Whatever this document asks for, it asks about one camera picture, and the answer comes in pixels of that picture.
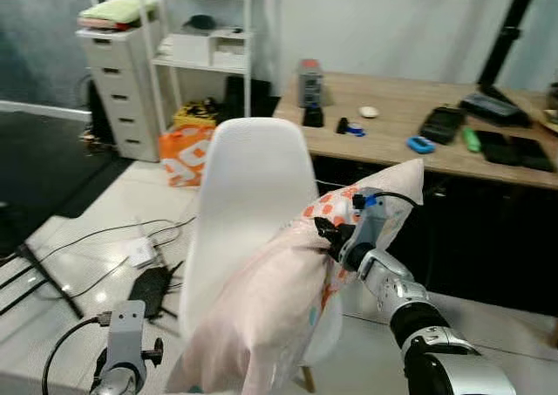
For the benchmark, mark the black cap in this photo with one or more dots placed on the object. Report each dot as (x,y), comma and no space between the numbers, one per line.
(200,23)

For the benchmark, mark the white plastic chair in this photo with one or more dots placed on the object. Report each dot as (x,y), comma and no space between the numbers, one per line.
(253,177)

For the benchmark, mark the black metal stand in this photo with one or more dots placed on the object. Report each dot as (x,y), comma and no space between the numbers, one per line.
(48,279)

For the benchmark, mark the yellow black box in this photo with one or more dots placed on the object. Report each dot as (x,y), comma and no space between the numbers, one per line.
(193,114)

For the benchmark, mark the small black stand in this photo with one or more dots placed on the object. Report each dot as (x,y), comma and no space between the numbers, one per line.
(313,116)

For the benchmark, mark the orange shopping bag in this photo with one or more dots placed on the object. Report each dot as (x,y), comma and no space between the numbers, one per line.
(185,155)

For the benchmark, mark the pink patterned pillow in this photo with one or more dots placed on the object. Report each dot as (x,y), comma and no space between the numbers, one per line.
(270,299)

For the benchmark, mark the black blue tape dispenser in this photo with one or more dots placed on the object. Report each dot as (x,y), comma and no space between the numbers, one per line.
(349,126)

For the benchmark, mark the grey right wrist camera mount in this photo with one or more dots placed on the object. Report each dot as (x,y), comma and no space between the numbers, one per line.
(368,229)

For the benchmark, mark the white metal shelf rack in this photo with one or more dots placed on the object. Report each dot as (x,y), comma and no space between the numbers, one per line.
(200,64)

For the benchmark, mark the grey upright device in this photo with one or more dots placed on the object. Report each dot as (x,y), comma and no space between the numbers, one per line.
(311,83)

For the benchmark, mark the black floor mat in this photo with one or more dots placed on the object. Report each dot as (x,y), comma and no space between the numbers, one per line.
(52,168)

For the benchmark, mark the black router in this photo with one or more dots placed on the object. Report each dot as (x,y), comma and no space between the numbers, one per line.
(153,290)

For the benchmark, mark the black charger dock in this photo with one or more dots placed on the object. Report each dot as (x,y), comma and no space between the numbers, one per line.
(442,125)

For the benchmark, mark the black slanted pole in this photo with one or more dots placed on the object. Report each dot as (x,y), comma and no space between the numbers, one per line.
(510,29)

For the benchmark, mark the white drawer unit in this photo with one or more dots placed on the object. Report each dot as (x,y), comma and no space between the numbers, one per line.
(118,90)

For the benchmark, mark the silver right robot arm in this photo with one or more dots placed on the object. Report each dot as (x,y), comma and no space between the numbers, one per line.
(410,312)

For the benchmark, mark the wooden desk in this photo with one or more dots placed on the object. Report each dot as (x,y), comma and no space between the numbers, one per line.
(392,129)

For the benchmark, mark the white round object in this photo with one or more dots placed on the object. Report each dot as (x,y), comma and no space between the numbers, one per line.
(369,112)

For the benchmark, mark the green folded cushion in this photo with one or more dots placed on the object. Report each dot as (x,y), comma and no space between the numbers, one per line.
(118,11)

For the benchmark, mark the white shelf organiser box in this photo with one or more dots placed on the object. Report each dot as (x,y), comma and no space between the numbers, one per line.
(196,51)

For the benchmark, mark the black phone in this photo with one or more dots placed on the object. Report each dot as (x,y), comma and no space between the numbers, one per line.
(499,148)
(534,154)

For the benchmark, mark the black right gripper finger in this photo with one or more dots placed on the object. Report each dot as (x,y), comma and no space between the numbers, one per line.
(330,248)
(325,227)

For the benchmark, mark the small blue case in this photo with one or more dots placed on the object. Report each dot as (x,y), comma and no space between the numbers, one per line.
(420,145)

